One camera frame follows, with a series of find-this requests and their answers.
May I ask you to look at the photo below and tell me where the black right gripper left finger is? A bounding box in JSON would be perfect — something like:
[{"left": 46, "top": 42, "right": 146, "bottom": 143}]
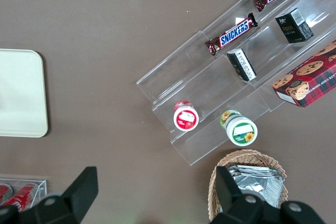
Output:
[{"left": 33, "top": 166, "right": 99, "bottom": 224}]

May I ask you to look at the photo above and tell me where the small black box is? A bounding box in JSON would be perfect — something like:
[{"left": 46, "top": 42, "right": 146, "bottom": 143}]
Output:
[
  {"left": 226, "top": 48, "right": 257, "bottom": 82},
  {"left": 275, "top": 7, "right": 314, "bottom": 44}
]

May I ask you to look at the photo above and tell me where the red lidded cup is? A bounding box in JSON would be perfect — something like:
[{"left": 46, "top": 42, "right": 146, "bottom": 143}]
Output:
[{"left": 173, "top": 100, "right": 200, "bottom": 132}]

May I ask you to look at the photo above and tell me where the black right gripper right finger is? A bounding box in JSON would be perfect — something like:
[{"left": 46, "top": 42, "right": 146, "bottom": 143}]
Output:
[{"left": 209, "top": 165, "right": 274, "bottom": 224}]

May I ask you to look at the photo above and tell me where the green lidded cup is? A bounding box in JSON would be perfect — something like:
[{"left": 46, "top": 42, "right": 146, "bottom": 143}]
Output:
[{"left": 219, "top": 110, "right": 258, "bottom": 147}]

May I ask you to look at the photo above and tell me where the clear acrylic bottle rack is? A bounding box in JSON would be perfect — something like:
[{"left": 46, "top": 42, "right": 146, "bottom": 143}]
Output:
[{"left": 0, "top": 178, "right": 48, "bottom": 213}]

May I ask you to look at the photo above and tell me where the cream plastic tray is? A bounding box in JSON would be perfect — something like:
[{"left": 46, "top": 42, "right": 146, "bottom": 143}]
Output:
[{"left": 0, "top": 49, "right": 49, "bottom": 138}]

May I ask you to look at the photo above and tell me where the stack of foil trays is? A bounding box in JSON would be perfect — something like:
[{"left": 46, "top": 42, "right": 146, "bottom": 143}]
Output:
[{"left": 227, "top": 165, "right": 286, "bottom": 209}]

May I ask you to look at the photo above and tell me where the red tartan cookie box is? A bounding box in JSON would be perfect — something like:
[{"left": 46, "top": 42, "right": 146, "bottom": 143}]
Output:
[{"left": 271, "top": 39, "right": 336, "bottom": 108}]

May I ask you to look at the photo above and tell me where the clear acrylic step display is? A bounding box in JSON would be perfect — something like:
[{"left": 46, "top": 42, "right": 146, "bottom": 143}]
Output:
[{"left": 135, "top": 0, "right": 336, "bottom": 166}]

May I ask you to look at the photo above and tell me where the light wicker basket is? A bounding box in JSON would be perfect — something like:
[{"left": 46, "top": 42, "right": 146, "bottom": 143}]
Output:
[{"left": 207, "top": 149, "right": 287, "bottom": 223}]

